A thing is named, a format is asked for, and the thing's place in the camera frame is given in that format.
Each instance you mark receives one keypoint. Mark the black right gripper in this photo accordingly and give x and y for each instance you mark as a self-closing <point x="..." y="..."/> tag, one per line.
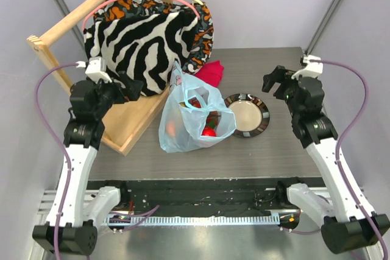
<point x="281" y="81"/>

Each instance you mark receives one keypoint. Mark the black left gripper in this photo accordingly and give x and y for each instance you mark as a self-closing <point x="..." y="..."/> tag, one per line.
<point x="130" y="92"/>

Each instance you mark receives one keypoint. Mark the orange persimmon fruit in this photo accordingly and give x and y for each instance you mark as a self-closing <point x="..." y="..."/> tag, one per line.
<point x="170" y="128"/>

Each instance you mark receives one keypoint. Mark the light blue cartoon plastic bag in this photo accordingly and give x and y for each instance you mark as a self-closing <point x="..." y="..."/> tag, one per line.
<point x="191" y="121"/>

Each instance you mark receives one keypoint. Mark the red yellow cherry bunch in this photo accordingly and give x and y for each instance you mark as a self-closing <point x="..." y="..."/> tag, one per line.
<point x="213" y="117"/>

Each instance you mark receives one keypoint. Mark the red apple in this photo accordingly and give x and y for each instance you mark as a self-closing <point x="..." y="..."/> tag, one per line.
<point x="208" y="131"/>

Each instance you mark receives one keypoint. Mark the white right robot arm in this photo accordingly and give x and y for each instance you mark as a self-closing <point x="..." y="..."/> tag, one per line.
<point x="349" y="221"/>

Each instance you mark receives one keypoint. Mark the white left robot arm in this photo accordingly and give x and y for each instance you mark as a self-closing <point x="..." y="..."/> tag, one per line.
<point x="71" y="226"/>

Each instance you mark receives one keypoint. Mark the wooden clothes rack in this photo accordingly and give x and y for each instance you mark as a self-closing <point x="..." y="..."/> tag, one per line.
<point x="124" y="124"/>

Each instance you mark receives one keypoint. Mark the black fruit plate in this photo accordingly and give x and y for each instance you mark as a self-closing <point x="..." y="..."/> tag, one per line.
<point x="252" y="116"/>

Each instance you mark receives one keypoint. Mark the zebra pattern fleece garment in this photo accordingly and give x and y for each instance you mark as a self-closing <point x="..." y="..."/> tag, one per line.
<point x="143" y="48"/>

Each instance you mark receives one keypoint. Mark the red folded cloth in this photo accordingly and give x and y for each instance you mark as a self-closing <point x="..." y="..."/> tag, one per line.
<point x="211" y="73"/>

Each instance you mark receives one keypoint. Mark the orange camouflage pattern garment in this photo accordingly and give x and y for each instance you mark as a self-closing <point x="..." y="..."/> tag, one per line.
<point x="204" y="30"/>

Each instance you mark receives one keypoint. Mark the pink clothes hanger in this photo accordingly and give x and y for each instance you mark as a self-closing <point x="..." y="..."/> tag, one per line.
<point x="127" y="4"/>

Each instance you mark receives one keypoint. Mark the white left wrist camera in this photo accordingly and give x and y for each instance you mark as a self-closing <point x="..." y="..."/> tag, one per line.
<point x="95" y="69"/>

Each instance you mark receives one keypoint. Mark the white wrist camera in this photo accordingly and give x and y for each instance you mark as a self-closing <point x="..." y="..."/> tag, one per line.
<point x="312" y="67"/>
<point x="95" y="69"/>

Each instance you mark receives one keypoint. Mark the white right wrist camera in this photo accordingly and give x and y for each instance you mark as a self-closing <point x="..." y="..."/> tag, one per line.
<point x="312" y="67"/>

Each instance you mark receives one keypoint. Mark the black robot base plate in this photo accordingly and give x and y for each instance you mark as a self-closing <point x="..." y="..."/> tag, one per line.
<point x="235" y="197"/>

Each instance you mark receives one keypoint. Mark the white slotted cable duct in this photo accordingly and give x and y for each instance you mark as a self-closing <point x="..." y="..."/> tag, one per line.
<point x="153" y="221"/>

